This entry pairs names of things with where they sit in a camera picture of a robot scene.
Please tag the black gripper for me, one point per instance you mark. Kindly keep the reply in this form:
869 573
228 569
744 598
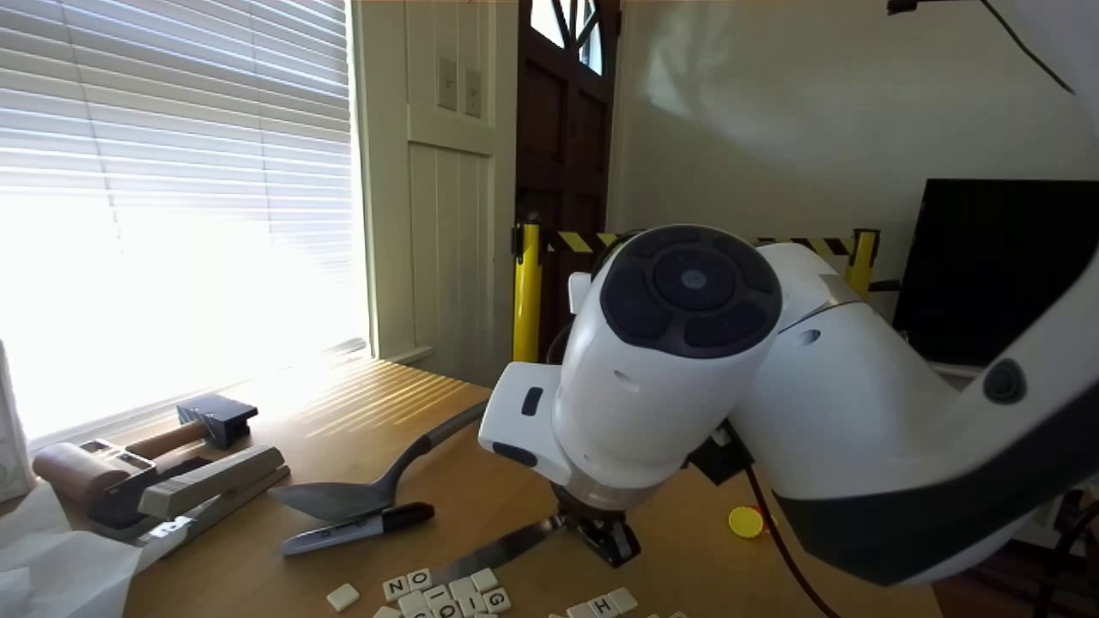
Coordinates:
603 533

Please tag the silver butter knife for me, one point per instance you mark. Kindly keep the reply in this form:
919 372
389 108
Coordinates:
496 555

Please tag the white scrabble tile pile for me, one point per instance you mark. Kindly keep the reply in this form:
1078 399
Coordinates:
483 594

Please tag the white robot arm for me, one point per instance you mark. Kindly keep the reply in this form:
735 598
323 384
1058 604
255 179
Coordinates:
878 462

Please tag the lone white scrabble tile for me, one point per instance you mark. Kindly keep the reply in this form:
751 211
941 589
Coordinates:
340 594

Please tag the yellow round cap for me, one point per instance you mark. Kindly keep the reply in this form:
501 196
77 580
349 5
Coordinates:
745 523

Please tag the grey metal spatula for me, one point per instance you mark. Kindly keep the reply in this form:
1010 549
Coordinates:
340 501

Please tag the black yellow barrier tape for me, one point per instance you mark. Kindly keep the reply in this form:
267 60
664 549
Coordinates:
599 241

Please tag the blue headed hammer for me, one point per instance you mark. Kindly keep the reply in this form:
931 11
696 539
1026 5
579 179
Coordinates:
211 416

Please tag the grey stapler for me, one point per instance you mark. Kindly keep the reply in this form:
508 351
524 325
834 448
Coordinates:
197 497

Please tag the black television screen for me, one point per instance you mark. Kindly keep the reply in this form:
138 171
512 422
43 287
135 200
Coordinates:
987 259

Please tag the dark wooden door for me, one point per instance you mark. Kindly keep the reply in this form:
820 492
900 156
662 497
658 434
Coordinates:
569 54

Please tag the white window blinds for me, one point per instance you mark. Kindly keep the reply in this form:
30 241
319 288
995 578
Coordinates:
177 196

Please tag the white plastic bag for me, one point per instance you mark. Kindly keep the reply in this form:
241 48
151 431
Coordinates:
48 568

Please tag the black handled small knife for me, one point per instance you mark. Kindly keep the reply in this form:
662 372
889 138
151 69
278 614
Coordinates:
358 528

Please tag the yellow safety post right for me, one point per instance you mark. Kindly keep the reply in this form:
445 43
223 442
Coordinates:
864 259

